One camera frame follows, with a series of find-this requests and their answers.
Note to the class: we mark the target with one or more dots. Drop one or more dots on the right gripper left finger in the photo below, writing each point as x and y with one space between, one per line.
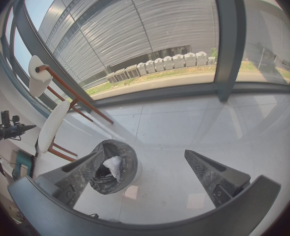
78 173

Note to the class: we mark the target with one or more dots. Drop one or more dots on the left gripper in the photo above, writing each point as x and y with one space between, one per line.
13 130

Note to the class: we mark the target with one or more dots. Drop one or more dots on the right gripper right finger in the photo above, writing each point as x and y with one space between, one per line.
209 173

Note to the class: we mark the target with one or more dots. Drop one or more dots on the black plastic bag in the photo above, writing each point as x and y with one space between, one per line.
128 161

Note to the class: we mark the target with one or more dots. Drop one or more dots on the blue-green box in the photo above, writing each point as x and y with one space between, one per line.
21 163

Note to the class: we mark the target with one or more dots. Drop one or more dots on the crumpled white paper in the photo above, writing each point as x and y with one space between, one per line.
114 165

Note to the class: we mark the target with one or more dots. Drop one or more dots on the white cushioned wooden chair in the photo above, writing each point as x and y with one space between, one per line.
51 129

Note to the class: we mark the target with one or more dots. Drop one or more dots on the window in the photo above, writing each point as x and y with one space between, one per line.
224 38

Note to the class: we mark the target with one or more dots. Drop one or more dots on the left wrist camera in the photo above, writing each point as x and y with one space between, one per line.
15 119

